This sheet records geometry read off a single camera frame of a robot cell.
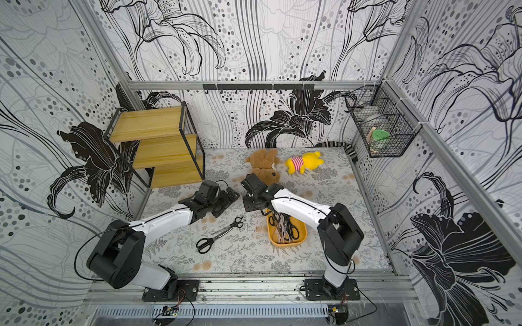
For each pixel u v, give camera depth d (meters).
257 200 0.62
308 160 1.06
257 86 0.91
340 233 0.45
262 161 1.02
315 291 0.70
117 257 0.43
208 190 0.69
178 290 0.72
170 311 0.72
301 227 0.89
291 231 0.86
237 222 0.91
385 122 0.78
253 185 0.66
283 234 0.84
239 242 0.85
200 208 0.65
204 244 0.84
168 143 1.02
